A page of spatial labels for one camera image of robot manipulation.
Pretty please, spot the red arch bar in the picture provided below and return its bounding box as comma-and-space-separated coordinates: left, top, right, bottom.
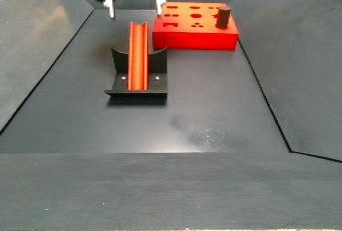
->
128, 22, 149, 91

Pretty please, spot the red foam shape board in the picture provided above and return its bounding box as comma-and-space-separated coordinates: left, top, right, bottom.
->
152, 2, 239, 50

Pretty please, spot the brown hexagonal peg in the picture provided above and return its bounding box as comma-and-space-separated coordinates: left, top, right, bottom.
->
215, 5, 231, 29

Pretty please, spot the black curved fixture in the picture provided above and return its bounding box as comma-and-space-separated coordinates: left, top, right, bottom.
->
105, 48, 168, 97

